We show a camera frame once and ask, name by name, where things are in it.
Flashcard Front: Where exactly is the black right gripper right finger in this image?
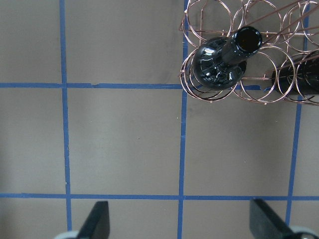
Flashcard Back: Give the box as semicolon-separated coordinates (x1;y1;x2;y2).
249;199;294;239

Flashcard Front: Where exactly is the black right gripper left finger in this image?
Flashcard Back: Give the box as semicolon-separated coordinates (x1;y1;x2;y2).
78;201;110;239

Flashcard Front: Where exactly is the dark wine bottle in basket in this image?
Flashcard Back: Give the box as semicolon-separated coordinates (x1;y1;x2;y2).
192;26;263;91

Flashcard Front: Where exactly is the copper wire wine basket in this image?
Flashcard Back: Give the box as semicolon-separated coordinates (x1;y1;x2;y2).
179;0;319;106

